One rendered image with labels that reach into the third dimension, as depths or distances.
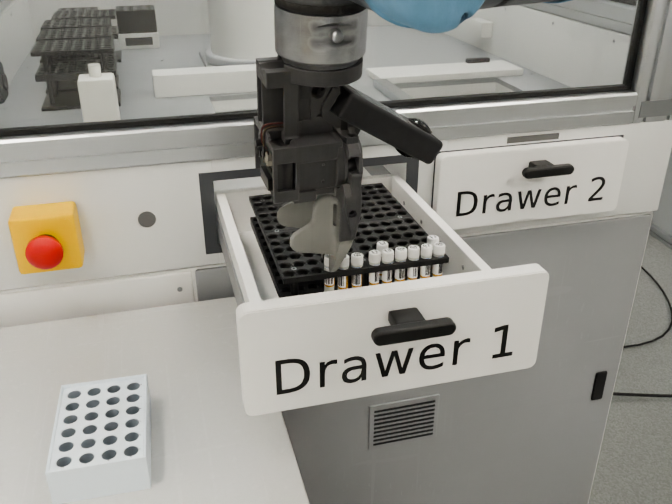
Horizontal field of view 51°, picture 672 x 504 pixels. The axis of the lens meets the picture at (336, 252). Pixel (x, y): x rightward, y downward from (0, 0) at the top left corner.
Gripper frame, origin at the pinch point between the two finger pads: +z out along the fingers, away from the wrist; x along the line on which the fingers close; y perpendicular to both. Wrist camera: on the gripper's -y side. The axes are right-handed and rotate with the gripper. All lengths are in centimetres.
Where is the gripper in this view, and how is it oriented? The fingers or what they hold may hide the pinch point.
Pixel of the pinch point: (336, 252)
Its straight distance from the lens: 69.9
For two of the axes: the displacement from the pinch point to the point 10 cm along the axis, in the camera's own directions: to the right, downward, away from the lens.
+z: -0.3, 8.3, 5.6
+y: -9.5, 1.5, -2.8
